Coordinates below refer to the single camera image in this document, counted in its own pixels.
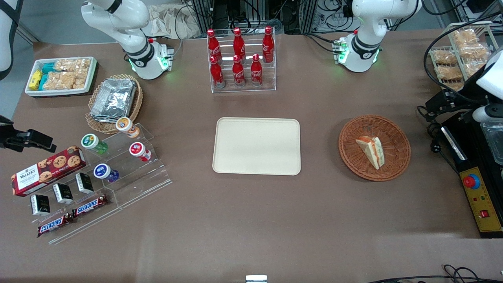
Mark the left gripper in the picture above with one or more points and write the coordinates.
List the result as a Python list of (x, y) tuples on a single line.
[(459, 101)]

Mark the triangular sandwich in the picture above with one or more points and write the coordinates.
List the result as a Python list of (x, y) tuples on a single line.
[(372, 151)]

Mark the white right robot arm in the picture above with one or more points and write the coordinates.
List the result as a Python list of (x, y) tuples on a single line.
[(129, 27)]

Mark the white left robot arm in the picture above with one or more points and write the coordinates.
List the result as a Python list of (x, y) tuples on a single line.
[(363, 47)]

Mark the white rectangular snack tray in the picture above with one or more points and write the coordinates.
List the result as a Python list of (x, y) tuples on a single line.
[(92, 74)]

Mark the round brown wicker basket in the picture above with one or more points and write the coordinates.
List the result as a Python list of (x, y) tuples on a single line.
[(353, 157)]

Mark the tan wicker basket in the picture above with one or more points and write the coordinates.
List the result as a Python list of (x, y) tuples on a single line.
[(135, 106)]

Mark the beige plastic tray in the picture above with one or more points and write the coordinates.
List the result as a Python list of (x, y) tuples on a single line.
[(255, 145)]

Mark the red Walkers cookie box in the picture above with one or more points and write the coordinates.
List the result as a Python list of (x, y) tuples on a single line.
[(47, 171)]

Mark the green lid small bottle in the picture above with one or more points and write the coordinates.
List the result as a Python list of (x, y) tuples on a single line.
[(92, 142)]

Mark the small black box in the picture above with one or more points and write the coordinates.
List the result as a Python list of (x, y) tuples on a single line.
[(84, 183), (40, 204), (63, 193)]

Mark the yellow snack packet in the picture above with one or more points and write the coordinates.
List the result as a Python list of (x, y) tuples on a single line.
[(35, 79)]

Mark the black machine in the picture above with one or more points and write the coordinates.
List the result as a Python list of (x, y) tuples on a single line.
[(469, 157)]

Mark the clear rice cracker bag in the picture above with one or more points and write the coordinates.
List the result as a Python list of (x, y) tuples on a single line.
[(72, 65), (59, 80)]

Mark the clear plastic container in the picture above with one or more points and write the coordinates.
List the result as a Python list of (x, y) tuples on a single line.
[(493, 141)]

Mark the blue lid small bottle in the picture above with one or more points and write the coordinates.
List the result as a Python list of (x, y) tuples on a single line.
[(104, 172)]

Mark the teal snack packet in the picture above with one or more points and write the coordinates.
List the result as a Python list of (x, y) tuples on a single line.
[(49, 68)]

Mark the Snickers bar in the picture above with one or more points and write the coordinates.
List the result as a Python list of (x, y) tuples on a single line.
[(55, 225), (90, 205)]

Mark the red emergency stop button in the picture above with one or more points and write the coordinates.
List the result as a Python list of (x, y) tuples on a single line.
[(471, 181)]

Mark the stack of foil containers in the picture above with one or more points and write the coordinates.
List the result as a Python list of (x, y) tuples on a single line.
[(114, 100)]

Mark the orange lid small bottle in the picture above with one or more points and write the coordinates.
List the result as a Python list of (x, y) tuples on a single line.
[(125, 125)]

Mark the red lid small bottle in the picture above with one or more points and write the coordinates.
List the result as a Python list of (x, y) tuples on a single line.
[(138, 150)]

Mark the clear acrylic stepped stand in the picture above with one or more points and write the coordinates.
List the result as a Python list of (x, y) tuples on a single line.
[(137, 177)]

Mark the yellow control panel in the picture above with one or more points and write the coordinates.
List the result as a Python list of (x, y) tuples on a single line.
[(481, 204)]

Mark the beige cloth bag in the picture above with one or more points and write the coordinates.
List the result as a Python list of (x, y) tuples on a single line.
[(169, 21)]

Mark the red cola bottle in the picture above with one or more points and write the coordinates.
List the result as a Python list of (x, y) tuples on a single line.
[(216, 74), (238, 43), (256, 72), (238, 72), (214, 45), (268, 45)]

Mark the clear acrylic bottle rack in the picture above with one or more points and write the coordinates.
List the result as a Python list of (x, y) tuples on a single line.
[(243, 88)]

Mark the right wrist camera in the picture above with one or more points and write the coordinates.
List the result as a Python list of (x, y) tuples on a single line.
[(6, 125)]

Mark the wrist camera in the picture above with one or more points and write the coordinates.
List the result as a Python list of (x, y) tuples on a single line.
[(6, 125), (458, 97)]

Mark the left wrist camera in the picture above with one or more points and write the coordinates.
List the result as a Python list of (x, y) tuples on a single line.
[(458, 97)]

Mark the aluminium equipment frame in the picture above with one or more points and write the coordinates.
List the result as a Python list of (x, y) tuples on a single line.
[(255, 13)]

